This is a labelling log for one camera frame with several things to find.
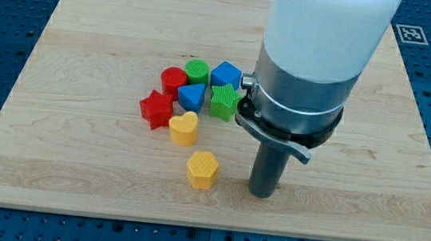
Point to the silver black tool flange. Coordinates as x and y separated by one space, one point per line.
287 114

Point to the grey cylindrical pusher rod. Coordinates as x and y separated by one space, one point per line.
266 171

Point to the yellow hexagon block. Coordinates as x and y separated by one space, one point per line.
202 170

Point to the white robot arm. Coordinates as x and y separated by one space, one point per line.
312 54

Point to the green star block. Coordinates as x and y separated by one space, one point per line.
224 101

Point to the red star block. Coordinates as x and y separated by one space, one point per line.
157 109

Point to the blue cube block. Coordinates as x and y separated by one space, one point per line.
226 73

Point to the yellow heart block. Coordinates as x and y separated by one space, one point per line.
183 128

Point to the blue triangle block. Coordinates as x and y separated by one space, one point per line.
191 97

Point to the green cylinder block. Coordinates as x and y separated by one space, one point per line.
197 72

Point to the red cylinder block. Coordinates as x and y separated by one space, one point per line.
171 79

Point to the fiducial marker tag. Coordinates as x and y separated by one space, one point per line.
411 34

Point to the wooden board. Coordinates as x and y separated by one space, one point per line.
73 141

